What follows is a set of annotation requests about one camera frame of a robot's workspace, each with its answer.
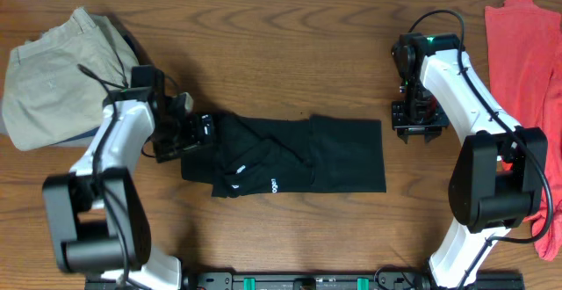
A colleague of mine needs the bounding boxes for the black t-shirt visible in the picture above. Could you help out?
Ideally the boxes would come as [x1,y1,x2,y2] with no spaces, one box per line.
[181,113,386,198]

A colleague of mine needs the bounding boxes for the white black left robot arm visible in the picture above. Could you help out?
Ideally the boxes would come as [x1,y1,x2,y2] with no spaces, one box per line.
[42,87,214,289]

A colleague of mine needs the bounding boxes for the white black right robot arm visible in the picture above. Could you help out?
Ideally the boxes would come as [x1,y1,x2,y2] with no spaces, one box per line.
[378,31,547,289]

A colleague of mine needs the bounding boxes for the folded dark blue garment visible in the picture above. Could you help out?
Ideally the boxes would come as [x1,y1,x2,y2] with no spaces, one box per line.
[66,127,98,142]

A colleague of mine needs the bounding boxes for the folded khaki pants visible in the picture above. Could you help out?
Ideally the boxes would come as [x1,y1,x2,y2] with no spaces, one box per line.
[2,7,139,151]

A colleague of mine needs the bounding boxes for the red t-shirt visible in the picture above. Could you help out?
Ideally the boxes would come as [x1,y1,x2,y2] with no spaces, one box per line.
[484,0,562,263]

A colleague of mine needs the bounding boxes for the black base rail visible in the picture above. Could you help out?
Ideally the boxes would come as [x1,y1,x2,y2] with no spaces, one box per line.
[84,269,526,290]

